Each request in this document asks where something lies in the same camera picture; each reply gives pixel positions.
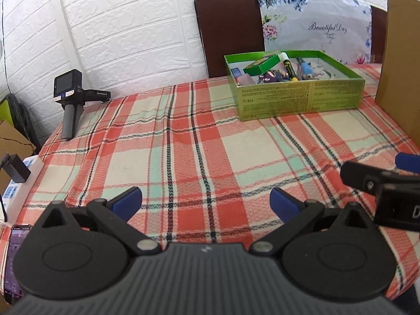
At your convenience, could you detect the black power adapter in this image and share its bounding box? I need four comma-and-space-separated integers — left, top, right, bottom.
0, 153, 32, 183

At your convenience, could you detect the purple face keychain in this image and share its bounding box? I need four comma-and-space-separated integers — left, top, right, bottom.
257, 70, 287, 84

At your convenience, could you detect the white power strip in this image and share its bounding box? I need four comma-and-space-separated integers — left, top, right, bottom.
0, 155, 45, 224

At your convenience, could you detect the black camera on grip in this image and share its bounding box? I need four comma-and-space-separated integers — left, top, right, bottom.
53, 69, 111, 140

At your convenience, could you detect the smartphone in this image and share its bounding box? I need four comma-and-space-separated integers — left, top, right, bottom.
3, 224, 34, 304

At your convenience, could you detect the black coiled cable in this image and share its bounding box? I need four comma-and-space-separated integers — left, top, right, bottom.
6, 93, 42, 153

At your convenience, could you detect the plaid blanket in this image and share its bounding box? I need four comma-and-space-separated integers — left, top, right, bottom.
0, 62, 420, 304

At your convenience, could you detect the small green packet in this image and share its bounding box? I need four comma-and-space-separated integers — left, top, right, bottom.
243, 55, 280, 76

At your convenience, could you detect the dark brown chair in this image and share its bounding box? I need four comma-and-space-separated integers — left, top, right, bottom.
194, 0, 388, 79

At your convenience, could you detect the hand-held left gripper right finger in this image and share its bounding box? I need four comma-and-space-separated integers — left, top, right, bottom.
249, 188, 378, 255

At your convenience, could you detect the brown cardboard sheet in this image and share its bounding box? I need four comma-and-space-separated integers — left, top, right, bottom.
374, 0, 420, 142

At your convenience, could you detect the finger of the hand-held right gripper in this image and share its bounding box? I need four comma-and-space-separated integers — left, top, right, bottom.
395, 153, 420, 173
340, 160, 420, 193

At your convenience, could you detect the floral plastic bag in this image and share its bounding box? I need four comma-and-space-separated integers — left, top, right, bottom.
255, 0, 373, 65

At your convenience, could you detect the green cardboard box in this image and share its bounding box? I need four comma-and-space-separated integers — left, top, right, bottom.
224, 50, 366, 122

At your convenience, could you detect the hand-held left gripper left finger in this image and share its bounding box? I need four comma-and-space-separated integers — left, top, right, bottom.
32, 187, 162, 256

